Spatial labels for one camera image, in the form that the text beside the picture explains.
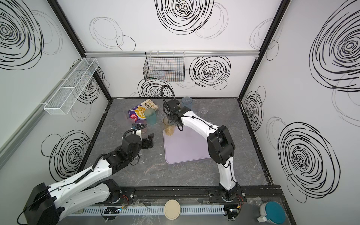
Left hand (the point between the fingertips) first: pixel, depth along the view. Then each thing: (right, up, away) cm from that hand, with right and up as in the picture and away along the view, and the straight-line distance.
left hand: (148, 134), depth 80 cm
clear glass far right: (+38, +18, +32) cm, 53 cm away
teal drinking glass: (-4, +11, +25) cm, 27 cm away
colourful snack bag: (-15, +11, +28) cm, 34 cm away
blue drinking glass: (+24, +20, +25) cm, 40 cm away
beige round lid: (+15, -33, -16) cm, 39 cm away
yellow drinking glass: (+11, 0, +17) cm, 20 cm away
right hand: (+14, +8, +11) cm, 20 cm away
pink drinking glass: (-10, +6, +21) cm, 24 cm away
